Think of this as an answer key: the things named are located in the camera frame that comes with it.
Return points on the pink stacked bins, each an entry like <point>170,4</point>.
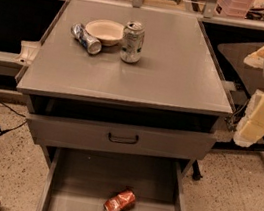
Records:
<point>233,8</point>

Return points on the red coke can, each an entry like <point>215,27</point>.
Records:
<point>120,202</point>

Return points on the grey top drawer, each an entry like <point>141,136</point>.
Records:
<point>85,134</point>

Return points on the black drawer handle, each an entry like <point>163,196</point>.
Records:
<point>122,139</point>

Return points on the grey metal post right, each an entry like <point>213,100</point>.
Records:
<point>209,8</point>

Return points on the white paper bowl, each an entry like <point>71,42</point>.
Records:
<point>107,31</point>

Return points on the green white upright can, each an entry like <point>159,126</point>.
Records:
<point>132,42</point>

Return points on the open grey middle drawer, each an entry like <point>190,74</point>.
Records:
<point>82,180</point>

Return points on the black stand table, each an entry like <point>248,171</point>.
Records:
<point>245,79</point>

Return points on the grey drawer cabinet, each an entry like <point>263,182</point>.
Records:
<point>175,84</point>

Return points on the blue silver lying can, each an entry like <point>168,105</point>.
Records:
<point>91,44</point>

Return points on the white plastic bracket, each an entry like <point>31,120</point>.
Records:
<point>29,50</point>

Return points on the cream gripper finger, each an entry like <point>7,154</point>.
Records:
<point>250,128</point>
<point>255,59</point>

